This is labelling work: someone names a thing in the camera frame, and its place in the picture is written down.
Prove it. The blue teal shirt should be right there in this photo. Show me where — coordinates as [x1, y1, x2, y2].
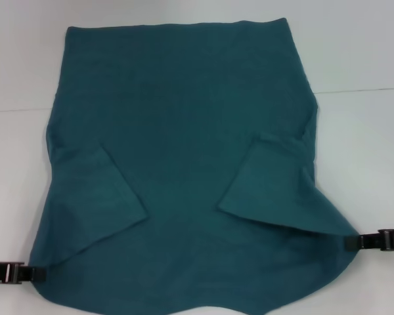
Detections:
[32, 18, 362, 315]

